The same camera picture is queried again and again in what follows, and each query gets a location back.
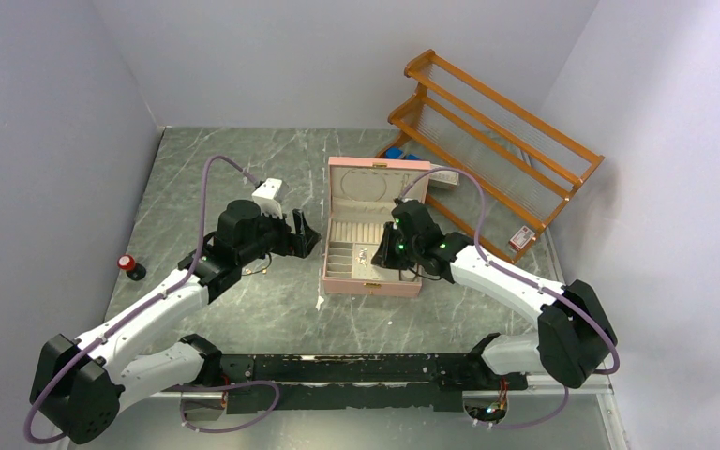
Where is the silver necklace in lid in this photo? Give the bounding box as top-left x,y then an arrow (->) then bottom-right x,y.
341,169 -> 389,203

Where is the white flat carton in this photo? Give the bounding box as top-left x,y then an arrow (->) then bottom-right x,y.
428,165 -> 460,190

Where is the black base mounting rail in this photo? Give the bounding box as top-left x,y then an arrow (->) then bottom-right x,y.
184,353 -> 528,414

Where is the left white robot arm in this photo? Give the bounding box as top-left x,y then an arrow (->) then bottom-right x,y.
23,200 -> 321,444

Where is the crystal drop earring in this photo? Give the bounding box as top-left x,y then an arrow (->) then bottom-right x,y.
354,247 -> 368,266

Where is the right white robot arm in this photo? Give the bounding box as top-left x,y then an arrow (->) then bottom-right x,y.
372,200 -> 616,389

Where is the pink jewelry box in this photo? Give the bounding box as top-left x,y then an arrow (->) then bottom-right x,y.
322,157 -> 431,298

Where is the red emergency stop button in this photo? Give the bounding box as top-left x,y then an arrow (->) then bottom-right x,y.
117,254 -> 146,281

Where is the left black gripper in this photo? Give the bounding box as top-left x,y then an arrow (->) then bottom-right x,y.
237,202 -> 321,264

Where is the orange wooden rack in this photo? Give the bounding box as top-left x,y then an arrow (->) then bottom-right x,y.
378,50 -> 604,263

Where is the thin silver bangle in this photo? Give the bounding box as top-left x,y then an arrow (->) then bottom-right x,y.
242,255 -> 273,277

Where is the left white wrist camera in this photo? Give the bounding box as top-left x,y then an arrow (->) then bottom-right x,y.
251,178 -> 289,218

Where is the small red white box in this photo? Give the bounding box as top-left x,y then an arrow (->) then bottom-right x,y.
508,226 -> 535,251

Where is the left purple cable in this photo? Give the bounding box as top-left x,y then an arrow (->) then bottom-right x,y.
22,155 -> 281,445

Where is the blue box left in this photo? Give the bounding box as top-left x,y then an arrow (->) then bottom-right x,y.
384,147 -> 406,159

